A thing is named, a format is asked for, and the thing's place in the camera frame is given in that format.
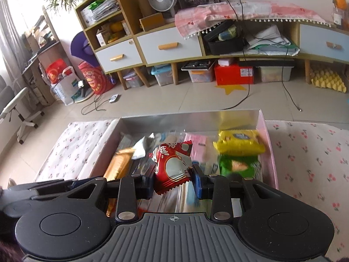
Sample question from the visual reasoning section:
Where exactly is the yellow snack packet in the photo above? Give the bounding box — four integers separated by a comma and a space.
213, 129, 266, 155

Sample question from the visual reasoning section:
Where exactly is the green snack packet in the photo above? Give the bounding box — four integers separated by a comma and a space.
218, 153, 263, 178

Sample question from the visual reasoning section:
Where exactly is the orange snack packet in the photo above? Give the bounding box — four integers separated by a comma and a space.
103, 148, 137, 181

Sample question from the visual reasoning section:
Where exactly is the thin black floor cable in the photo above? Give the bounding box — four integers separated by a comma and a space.
81, 95, 113, 115

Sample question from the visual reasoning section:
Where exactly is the crumpled silver snack packet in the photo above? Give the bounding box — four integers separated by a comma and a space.
132, 132, 164, 160

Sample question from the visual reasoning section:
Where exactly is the dark side desk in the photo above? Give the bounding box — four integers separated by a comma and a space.
21, 5, 64, 107

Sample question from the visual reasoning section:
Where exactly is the black power cable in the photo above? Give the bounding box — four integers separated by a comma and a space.
222, 0, 250, 110
221, 0, 303, 112

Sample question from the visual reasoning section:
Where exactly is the pink cardboard box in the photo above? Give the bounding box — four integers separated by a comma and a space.
103, 109, 279, 217

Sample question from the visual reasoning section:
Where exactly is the red white shopping bag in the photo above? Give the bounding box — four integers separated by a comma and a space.
45, 59, 80, 106

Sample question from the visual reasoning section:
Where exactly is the light blue snack packet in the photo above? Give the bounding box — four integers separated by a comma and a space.
187, 187, 201, 206

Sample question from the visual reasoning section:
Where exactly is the small clear storage bin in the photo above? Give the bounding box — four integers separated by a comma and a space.
122, 69, 145, 88

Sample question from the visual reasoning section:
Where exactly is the purple rolled mat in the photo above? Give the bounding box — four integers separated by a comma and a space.
70, 31, 99, 66

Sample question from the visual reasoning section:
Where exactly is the red snack packet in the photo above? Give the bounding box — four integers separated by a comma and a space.
149, 140, 193, 196

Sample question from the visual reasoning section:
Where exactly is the pink snack packet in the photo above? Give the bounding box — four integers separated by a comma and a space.
185, 133, 216, 165

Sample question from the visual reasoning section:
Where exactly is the yellow egg tray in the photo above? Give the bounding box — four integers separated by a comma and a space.
310, 69, 349, 92

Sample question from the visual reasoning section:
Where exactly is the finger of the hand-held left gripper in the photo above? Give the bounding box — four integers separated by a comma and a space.
38, 178, 95, 197

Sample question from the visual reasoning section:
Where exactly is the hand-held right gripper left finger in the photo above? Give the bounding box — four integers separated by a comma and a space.
65, 169, 155, 223

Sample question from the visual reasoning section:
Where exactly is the small cardboard box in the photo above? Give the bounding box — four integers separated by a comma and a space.
139, 12, 166, 31

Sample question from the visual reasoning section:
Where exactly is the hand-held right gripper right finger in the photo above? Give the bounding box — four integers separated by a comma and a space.
191, 164, 276, 221

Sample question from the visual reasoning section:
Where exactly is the grey office chair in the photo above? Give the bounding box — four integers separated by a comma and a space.
0, 74, 46, 144

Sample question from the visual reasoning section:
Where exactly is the pink cherry print cloth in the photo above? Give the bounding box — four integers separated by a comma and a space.
174, 1, 336, 38

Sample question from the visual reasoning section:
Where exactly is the stack of papers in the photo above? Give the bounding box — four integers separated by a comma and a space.
243, 24, 299, 57

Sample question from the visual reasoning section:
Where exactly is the black case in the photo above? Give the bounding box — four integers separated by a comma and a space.
202, 20, 248, 55

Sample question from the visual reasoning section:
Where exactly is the blue lid storage bin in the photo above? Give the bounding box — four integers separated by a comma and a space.
151, 65, 175, 87

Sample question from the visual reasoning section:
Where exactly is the wooden shelf cabinet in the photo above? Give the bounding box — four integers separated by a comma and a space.
74, 0, 149, 90

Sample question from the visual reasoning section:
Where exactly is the red printed bag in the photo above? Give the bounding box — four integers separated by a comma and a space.
78, 61, 114, 95

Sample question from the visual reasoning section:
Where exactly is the wooden low cabinet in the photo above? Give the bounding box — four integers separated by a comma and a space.
136, 19, 349, 86

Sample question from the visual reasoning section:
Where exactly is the red cardboard box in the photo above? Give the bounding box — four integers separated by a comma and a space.
213, 62, 255, 86

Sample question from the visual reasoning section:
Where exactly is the white cherry print blanket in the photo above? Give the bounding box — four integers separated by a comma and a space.
35, 118, 349, 262

